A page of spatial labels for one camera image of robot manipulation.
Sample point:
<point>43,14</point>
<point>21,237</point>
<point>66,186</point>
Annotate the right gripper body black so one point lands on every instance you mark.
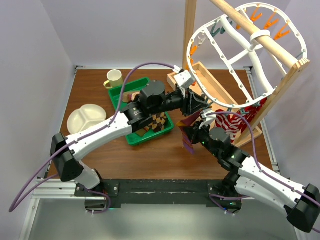
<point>201,136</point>

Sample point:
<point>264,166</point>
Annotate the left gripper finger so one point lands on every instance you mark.
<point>193,101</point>
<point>189,110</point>

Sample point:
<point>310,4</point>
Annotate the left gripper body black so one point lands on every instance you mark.
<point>173,101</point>

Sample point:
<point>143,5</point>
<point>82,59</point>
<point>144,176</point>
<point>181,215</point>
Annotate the red white striped sock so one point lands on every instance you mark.
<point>231,124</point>

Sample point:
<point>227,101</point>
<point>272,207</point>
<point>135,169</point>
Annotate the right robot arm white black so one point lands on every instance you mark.
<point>300,204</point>

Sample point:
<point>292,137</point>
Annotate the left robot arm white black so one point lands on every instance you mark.
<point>67,152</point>

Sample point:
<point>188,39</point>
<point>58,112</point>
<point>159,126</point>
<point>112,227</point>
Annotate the wooden hanger stand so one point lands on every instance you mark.
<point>263,18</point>

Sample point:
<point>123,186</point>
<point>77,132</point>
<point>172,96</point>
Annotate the white round clip hanger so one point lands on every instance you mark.
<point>242,29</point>

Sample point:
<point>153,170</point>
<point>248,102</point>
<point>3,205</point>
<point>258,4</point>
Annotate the green plastic tray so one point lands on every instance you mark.
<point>133,139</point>

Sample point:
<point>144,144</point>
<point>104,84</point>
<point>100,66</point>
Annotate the cream yellow mug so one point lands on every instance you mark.
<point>114,79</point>

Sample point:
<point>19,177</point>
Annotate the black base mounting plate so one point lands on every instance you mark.
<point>163,192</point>

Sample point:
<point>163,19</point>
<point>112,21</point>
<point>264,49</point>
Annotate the cream divided plate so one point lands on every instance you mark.
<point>85,117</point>

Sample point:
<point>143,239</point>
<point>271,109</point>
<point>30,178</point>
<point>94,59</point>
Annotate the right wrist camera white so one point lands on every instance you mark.
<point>207,118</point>

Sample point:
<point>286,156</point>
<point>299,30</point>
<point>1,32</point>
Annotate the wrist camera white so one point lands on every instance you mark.
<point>183,78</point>
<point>207,118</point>

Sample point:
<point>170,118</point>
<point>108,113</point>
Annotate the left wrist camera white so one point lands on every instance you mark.
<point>183,78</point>

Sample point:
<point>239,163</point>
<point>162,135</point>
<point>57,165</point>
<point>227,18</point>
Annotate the aluminium frame rail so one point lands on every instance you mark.
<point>56,213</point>

